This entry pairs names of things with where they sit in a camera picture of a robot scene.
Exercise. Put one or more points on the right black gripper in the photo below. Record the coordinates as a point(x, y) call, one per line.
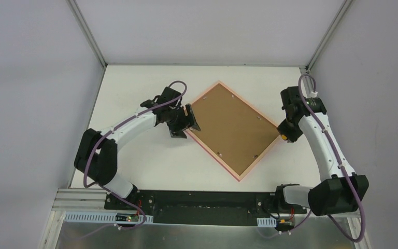
point(288, 128)

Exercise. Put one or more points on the white cable duct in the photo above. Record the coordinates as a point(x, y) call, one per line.
point(267, 222)
point(107, 218)

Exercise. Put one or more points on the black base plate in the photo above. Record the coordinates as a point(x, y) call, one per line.
point(205, 207)

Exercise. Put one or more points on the left white cable duct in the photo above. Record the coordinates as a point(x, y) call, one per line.
point(107, 218)

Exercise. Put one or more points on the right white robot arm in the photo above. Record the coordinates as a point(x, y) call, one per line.
point(340, 189)

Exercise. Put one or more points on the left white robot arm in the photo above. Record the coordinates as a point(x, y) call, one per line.
point(97, 155)

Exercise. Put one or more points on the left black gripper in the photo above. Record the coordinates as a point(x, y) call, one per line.
point(182, 120)

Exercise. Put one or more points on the right white cable duct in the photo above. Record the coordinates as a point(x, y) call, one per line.
point(267, 222)

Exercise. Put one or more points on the aluminium front rail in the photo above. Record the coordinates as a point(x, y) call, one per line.
point(81, 199)

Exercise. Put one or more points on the pink wooden photo frame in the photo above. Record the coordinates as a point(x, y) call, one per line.
point(235, 133)

